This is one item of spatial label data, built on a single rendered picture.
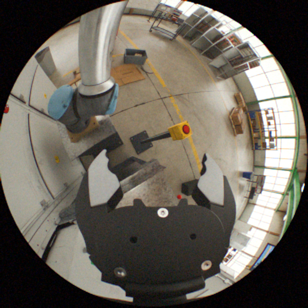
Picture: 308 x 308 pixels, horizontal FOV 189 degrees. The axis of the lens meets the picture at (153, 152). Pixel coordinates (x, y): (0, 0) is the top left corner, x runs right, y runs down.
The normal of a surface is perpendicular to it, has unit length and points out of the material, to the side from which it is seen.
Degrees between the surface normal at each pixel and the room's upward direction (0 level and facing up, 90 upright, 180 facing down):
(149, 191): 0
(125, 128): 0
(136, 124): 0
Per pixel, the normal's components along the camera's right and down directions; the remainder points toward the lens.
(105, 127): 0.37, 0.03
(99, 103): 0.40, 0.91
